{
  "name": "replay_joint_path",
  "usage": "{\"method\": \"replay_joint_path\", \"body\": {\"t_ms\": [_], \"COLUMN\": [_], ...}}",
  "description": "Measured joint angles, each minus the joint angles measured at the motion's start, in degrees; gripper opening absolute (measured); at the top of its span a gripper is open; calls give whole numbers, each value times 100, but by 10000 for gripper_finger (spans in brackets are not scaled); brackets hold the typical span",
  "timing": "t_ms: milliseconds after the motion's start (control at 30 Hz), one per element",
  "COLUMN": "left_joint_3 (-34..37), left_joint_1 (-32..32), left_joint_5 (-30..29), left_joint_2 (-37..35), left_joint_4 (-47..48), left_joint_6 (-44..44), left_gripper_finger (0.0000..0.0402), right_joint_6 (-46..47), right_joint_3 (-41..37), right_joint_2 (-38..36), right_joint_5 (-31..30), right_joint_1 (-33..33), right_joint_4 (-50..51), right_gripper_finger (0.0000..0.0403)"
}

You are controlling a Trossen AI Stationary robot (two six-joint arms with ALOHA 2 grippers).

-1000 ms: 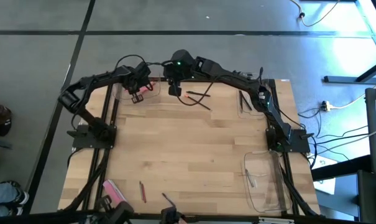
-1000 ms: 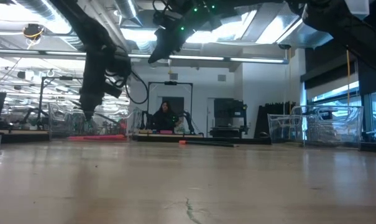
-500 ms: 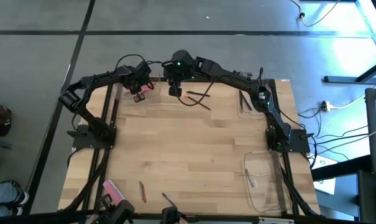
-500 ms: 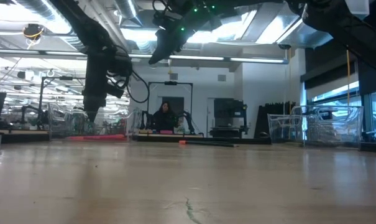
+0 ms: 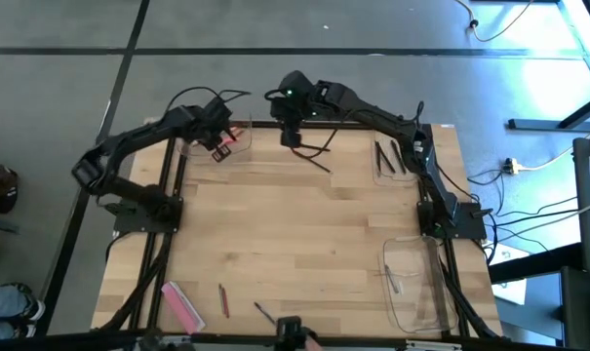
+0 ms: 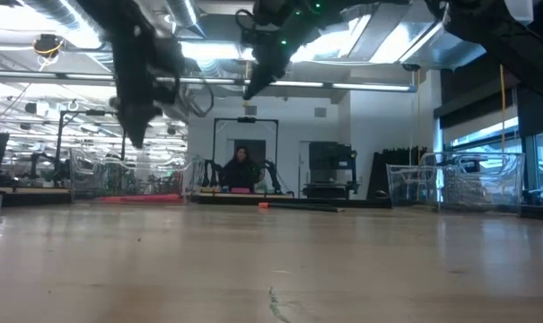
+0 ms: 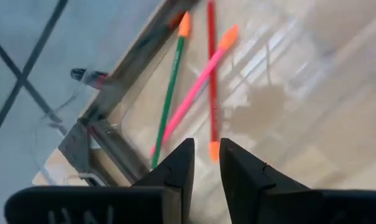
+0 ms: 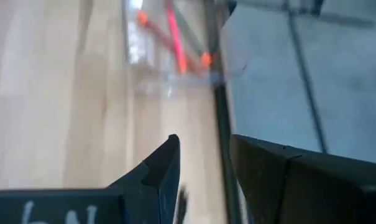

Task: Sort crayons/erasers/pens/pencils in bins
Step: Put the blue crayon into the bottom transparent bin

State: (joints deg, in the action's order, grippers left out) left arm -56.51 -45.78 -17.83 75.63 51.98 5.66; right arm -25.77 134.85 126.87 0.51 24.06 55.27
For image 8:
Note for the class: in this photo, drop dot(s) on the black aluminium table frame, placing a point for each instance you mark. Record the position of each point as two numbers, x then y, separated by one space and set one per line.
222 124

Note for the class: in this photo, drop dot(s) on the clear plastic pencil bin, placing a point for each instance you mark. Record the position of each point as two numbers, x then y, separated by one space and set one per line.
150 77

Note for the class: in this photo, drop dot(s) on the pink pencil orange eraser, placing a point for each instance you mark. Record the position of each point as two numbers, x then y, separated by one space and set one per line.
176 40

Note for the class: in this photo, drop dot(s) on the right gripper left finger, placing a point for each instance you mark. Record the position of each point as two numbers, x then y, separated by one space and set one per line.
82 207

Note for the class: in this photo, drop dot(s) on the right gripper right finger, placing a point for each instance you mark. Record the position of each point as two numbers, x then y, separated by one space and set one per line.
315 189

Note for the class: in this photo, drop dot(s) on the green pencil orange eraser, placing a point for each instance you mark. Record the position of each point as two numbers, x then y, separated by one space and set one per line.
190 35

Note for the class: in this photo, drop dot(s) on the red pencil orange eraser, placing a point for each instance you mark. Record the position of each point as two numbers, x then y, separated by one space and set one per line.
158 31

